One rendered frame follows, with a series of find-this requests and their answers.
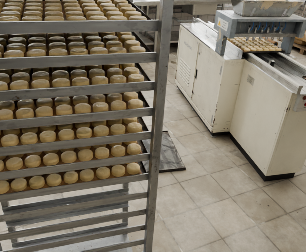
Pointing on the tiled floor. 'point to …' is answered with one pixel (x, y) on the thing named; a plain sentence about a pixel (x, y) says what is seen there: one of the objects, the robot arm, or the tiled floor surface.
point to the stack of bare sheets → (166, 155)
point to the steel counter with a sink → (196, 5)
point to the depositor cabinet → (209, 78)
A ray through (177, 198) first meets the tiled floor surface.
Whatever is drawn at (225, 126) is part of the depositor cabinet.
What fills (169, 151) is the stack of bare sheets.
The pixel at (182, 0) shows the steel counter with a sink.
